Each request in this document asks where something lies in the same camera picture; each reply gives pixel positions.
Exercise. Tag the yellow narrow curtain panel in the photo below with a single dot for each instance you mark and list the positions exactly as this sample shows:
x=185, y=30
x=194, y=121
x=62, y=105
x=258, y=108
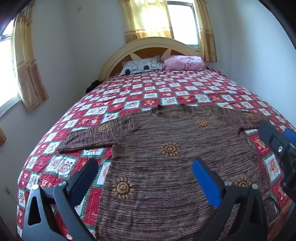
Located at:
x=207, y=34

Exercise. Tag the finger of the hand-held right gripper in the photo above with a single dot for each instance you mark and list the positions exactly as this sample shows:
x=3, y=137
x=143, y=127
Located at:
x=291, y=135
x=268, y=134

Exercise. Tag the yellow sheer curtain panel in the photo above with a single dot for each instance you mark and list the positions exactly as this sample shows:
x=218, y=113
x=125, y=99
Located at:
x=138, y=18

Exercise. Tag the yellow side window curtain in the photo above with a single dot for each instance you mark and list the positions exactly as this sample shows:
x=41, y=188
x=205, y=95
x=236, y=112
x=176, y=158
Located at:
x=27, y=81

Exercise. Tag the black bag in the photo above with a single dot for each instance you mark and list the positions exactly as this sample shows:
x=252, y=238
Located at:
x=92, y=87

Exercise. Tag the side window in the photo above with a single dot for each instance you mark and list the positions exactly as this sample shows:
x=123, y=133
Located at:
x=7, y=69

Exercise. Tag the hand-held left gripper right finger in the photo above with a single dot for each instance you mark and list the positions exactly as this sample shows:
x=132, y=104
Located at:
x=205, y=182

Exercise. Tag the yellow curtain piece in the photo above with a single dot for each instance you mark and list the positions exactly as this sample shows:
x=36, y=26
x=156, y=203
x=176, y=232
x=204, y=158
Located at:
x=2, y=136

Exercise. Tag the pink pillow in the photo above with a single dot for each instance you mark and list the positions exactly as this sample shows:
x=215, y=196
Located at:
x=185, y=62

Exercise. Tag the window behind headboard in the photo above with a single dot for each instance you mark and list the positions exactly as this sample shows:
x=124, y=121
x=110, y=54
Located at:
x=182, y=23

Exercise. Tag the red patchwork bedspread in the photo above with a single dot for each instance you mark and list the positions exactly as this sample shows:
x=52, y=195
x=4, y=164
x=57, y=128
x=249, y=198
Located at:
x=161, y=92

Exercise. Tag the cream arched wooden headboard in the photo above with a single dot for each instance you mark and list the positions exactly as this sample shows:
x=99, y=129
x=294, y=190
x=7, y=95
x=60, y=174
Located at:
x=138, y=45

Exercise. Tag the brown knit sweater sun motifs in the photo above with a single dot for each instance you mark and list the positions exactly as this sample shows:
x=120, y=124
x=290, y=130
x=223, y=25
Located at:
x=161, y=185

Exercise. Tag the grey patterned pillow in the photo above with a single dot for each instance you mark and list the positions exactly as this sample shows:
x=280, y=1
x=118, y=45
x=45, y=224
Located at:
x=138, y=66

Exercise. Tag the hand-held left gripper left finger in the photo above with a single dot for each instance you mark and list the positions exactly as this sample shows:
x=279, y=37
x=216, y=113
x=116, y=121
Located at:
x=87, y=172

